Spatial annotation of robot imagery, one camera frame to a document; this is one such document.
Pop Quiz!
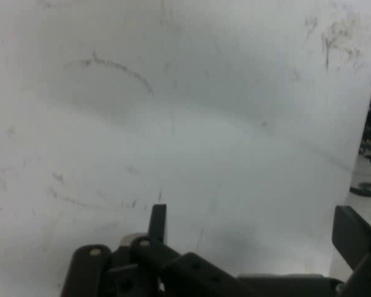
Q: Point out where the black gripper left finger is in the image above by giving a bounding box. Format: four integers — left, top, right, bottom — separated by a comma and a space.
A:
61, 204, 254, 297

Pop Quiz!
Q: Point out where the black floor cable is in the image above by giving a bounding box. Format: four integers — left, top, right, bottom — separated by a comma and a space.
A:
349, 181, 371, 198

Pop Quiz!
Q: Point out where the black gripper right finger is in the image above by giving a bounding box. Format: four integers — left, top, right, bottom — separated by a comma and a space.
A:
331, 205, 371, 297

